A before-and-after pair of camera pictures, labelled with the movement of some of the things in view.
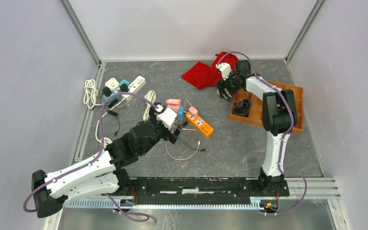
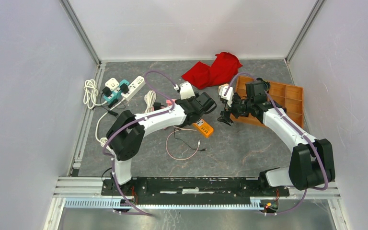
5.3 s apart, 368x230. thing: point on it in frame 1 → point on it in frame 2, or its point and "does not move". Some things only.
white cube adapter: (113, 84) does not move
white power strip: (134, 86) does not move
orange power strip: (200, 124) does not move
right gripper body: (230, 84) → (238, 106)
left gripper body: (173, 137) → (190, 100)
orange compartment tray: (255, 117) does not move
